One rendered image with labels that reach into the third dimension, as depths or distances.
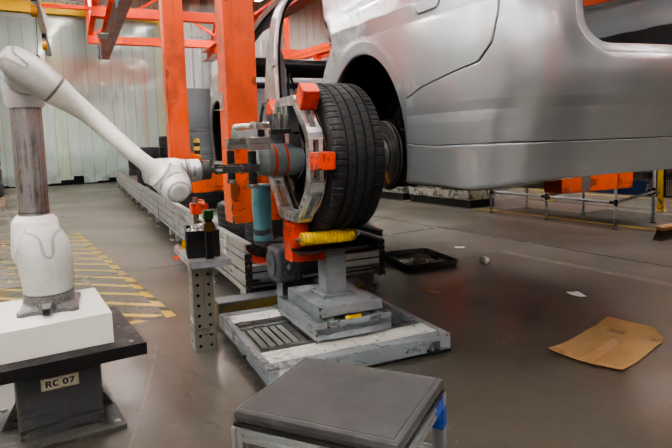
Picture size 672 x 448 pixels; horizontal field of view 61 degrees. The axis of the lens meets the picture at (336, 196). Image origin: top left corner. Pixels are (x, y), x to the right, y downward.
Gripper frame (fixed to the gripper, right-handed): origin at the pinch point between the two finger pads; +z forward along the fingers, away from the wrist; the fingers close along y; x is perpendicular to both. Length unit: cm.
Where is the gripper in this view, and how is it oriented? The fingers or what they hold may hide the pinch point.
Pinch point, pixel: (251, 167)
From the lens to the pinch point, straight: 230.2
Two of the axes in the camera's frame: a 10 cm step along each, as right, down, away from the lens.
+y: 4.1, 0.8, -9.1
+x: -0.3, -9.9, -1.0
